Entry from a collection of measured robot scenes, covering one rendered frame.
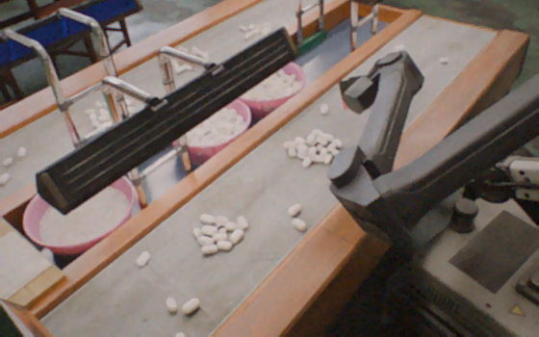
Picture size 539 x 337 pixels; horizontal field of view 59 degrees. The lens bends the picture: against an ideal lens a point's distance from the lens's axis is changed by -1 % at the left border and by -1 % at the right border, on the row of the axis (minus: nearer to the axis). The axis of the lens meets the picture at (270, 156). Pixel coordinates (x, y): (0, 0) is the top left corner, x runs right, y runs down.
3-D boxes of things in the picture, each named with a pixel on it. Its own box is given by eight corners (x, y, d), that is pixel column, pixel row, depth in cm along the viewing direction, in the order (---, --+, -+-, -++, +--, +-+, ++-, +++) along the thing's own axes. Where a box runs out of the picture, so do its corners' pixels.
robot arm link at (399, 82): (396, 227, 66) (351, 170, 63) (362, 237, 69) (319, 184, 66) (431, 80, 97) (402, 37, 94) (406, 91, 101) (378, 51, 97)
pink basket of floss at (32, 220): (149, 191, 133) (141, 165, 127) (134, 268, 112) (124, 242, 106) (55, 198, 133) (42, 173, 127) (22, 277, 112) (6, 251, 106)
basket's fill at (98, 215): (151, 221, 123) (146, 205, 119) (78, 279, 110) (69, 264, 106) (100, 187, 134) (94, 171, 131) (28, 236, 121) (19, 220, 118)
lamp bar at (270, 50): (298, 58, 111) (298, 29, 106) (64, 219, 75) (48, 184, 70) (271, 49, 115) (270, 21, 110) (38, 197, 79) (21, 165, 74)
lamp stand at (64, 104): (147, 159, 144) (107, 18, 116) (91, 197, 132) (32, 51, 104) (110, 138, 154) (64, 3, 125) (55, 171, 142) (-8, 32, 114)
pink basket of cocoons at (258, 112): (321, 96, 165) (321, 72, 159) (273, 135, 149) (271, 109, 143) (262, 75, 179) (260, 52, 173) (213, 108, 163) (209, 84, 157)
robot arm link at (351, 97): (426, 84, 95) (403, 50, 93) (388, 122, 93) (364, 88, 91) (392, 87, 106) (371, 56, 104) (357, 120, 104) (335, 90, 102)
